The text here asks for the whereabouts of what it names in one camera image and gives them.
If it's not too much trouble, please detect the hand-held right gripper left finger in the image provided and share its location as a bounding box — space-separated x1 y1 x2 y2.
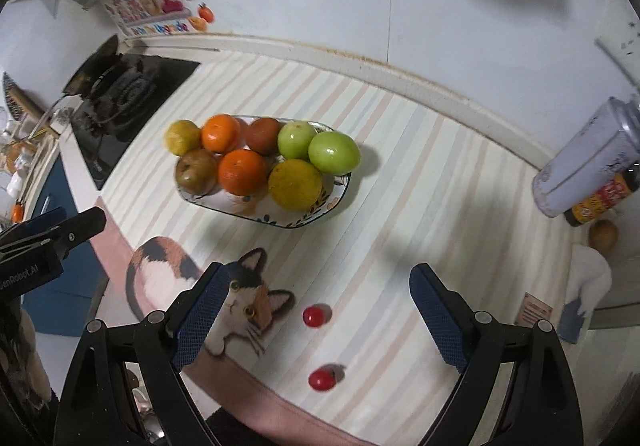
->
52 262 232 446

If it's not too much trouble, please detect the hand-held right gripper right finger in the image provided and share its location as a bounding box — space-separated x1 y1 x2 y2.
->
409 263 585 446

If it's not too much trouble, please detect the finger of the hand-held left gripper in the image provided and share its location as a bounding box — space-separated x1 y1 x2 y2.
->
0 207 68 252
47 207 107 263

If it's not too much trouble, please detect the floral ceramic plate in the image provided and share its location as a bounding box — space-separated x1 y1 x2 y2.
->
177 115 353 229

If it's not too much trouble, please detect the brown pear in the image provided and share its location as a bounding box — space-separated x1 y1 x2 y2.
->
175 149 219 194

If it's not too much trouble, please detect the small yellow-green mandarin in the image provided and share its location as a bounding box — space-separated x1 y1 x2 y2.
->
165 119 205 156

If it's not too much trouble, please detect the orange mandarin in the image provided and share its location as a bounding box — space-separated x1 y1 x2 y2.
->
201 113 242 153
218 149 268 195

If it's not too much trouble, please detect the large yellow orange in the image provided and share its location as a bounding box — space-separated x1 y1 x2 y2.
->
268 159 323 212

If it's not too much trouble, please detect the dark red-brown orange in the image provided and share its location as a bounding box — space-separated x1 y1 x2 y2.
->
245 117 282 153

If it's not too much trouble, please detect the green apple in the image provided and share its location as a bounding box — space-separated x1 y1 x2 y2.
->
277 121 321 161
307 131 361 174

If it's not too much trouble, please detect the cat-shaped mat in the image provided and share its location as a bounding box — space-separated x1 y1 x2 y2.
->
125 236 296 357

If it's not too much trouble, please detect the striped table mat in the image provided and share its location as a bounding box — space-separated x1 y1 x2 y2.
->
95 49 601 446

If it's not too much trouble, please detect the person's dark clothing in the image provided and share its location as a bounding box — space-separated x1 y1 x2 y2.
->
202 406 286 446

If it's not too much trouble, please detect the wooden cutting board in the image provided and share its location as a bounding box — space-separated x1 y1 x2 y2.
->
10 84 46 119

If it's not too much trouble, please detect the black gas stove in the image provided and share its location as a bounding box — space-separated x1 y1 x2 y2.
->
70 54 202 182

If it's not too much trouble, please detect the blue tissue pack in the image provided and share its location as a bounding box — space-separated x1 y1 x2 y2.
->
557 243 613 344

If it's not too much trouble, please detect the black frying pan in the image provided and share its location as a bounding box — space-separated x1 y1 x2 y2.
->
61 34 121 100

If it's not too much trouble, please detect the brown round fruit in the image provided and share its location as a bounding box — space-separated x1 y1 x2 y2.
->
588 219 618 252

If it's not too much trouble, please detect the dark soy sauce bottle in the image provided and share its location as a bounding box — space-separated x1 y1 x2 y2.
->
565 171 640 227

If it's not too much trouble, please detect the grey metal can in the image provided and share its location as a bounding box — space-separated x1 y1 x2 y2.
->
532 96 640 218

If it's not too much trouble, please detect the white wall socket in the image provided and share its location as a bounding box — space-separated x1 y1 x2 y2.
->
595 18 640 82

